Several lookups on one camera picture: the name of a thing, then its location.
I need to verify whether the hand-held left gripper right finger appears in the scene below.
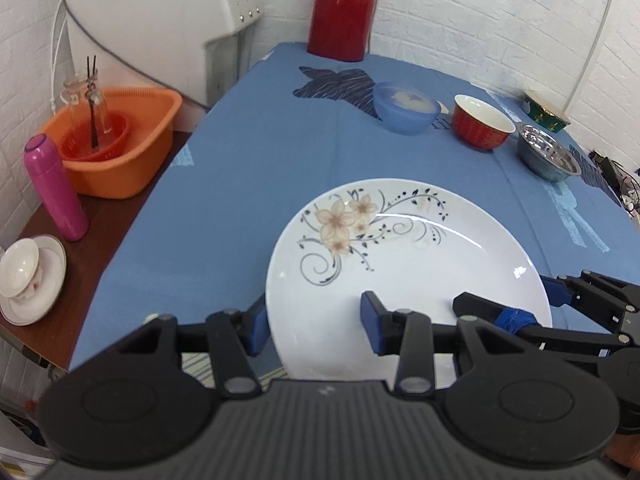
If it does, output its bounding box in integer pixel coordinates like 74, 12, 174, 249
360, 290, 526, 397

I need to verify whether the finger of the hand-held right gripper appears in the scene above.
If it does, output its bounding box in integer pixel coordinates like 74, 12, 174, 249
542, 269, 640, 335
452, 292, 631, 357

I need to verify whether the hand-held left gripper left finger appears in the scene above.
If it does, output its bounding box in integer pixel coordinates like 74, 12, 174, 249
117, 292, 269, 401

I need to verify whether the white floral plate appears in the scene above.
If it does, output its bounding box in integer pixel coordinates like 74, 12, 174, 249
265, 178, 553, 381

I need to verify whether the stainless steel bowl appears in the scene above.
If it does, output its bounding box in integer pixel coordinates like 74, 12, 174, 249
516, 122, 582, 182

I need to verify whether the red ceramic bowl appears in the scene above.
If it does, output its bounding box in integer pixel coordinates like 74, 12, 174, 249
451, 94, 516, 152

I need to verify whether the blue plastic bowl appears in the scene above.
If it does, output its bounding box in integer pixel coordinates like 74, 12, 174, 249
372, 81, 443, 136

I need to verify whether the blue printed tablecloth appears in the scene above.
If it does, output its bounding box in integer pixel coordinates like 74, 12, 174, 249
67, 42, 633, 392

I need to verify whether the green and gold bowl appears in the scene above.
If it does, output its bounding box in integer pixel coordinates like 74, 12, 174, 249
523, 91, 572, 134

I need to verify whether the brown wooden side table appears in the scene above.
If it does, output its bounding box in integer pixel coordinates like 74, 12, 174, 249
0, 130, 193, 372

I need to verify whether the orange plastic basin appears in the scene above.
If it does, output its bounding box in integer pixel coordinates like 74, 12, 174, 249
40, 87, 183, 199

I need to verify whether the red plastic colander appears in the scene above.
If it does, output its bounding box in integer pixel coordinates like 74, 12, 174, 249
59, 112, 132, 162

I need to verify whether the pink bottle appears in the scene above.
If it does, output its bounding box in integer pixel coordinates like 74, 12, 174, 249
23, 133, 90, 242

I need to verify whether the white teacup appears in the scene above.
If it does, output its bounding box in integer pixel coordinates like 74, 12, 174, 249
0, 238, 41, 300

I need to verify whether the dark thin utensil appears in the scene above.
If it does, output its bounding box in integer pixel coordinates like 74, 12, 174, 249
86, 55, 100, 150

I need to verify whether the clear glass bottle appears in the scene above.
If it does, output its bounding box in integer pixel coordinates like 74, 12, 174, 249
62, 74, 113, 136

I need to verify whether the red thermos jug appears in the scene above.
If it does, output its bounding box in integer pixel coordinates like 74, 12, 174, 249
306, 0, 377, 62

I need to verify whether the white water dispenser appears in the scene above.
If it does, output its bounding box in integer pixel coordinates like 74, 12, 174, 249
64, 0, 263, 111

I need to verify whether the clutter of cables and devices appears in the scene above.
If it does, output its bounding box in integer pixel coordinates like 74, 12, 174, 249
589, 149, 640, 218

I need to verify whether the white wall cable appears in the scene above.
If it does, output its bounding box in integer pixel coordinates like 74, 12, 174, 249
562, 0, 624, 113

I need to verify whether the grey cable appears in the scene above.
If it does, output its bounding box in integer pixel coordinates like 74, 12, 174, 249
62, 0, 208, 111

